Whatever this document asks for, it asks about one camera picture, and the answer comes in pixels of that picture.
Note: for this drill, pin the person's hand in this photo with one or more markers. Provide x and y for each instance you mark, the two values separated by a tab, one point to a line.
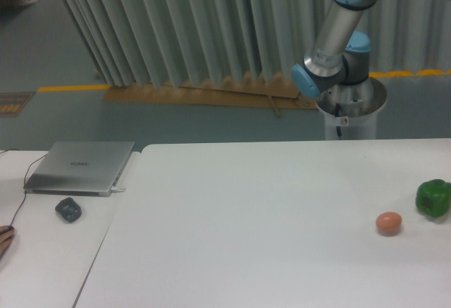
7	235

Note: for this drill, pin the brown cardboard sheet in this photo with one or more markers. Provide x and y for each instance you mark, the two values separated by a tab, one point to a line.
276	94

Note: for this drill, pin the silver closed laptop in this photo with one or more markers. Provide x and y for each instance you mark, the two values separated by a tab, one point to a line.
80	168

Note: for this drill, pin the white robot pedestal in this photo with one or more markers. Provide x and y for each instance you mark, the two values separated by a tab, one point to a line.
350	112

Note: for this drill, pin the green bell pepper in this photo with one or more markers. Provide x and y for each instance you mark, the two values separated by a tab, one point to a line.
433	198

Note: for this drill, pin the small black controller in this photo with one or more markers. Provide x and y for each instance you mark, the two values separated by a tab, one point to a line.
69	210

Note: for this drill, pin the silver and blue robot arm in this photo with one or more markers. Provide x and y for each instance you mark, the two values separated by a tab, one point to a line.
337	57

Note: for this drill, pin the pale green folding curtain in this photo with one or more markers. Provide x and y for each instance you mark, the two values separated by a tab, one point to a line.
178	41

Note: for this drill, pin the white usb plug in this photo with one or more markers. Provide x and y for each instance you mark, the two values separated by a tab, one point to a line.
115	190

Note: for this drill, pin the brown egg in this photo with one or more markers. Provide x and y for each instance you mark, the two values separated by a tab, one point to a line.
388	223

